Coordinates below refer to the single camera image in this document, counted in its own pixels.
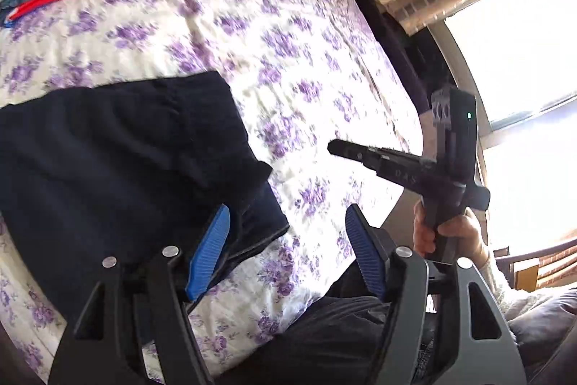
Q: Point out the person dark trouser legs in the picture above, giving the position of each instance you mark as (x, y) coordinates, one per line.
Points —
(443, 324)

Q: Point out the wooden chair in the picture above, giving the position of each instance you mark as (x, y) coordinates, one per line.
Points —
(546, 264)

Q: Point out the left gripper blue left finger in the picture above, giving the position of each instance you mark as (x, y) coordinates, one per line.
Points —
(202, 262)

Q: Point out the navy blue pants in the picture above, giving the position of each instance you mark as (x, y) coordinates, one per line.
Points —
(124, 170)

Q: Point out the black bed frame side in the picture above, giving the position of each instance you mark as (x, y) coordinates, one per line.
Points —
(416, 59)

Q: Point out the purple floral bed sheet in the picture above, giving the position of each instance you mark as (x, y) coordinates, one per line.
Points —
(302, 72)

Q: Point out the person right hand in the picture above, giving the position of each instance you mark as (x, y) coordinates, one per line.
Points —
(465, 229)

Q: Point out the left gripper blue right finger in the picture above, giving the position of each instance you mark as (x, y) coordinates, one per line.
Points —
(369, 253)

